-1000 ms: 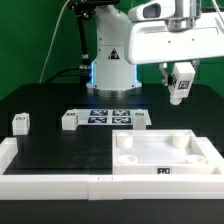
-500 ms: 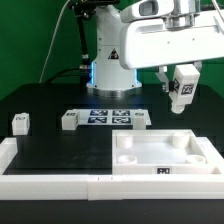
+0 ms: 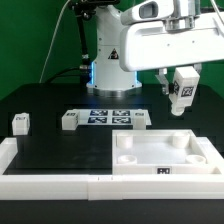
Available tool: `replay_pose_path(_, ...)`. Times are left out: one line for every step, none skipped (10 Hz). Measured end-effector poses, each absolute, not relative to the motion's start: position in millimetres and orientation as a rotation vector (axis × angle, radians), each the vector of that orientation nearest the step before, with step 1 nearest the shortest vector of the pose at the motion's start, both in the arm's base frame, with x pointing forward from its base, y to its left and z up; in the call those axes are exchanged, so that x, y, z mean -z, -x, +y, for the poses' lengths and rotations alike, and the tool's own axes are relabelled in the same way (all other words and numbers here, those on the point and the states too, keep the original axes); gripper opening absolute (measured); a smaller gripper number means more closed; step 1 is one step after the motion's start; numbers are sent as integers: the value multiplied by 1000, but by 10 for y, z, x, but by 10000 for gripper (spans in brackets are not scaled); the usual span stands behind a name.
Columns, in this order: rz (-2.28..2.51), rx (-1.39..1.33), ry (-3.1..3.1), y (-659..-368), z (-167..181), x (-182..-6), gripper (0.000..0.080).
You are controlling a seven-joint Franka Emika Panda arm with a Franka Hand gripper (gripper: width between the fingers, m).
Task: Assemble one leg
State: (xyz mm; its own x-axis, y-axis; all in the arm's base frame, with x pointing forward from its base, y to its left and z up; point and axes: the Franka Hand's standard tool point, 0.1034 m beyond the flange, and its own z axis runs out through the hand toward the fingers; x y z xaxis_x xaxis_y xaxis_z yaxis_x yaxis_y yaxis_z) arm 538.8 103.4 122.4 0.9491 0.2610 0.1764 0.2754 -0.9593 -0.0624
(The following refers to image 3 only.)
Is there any white square tabletop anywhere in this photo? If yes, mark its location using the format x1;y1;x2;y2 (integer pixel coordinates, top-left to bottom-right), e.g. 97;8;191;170
112;129;224;175

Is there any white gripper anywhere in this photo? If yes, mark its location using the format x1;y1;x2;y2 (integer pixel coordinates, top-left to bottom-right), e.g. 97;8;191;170
119;13;224;95

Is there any black cable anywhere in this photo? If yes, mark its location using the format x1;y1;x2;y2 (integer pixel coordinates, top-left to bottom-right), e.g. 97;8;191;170
44;67;92;84

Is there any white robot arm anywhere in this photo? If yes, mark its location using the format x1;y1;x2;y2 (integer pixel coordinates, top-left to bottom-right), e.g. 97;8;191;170
88;0;224;95

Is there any white U-shaped fence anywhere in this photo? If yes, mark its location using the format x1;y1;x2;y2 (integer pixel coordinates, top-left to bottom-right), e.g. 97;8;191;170
0;138;224;200

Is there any white marker sheet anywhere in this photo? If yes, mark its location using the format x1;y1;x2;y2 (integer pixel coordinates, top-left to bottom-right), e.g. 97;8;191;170
78;109;151;126

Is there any white cable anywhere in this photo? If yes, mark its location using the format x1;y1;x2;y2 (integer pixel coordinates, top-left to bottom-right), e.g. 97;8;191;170
39;0;72;84

